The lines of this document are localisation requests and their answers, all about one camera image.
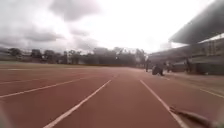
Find row of trees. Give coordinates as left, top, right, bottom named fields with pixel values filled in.
left=0, top=46, right=148, bottom=66

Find red running track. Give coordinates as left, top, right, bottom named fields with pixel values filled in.
left=0, top=63, right=224, bottom=128

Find dark bulky object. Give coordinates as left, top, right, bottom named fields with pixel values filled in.
left=151, top=64, right=165, bottom=77

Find grandstand building with roof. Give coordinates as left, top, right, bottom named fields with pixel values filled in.
left=148, top=0, right=224, bottom=76

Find robot's own part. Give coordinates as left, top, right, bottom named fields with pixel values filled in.
left=168, top=105, right=218, bottom=128

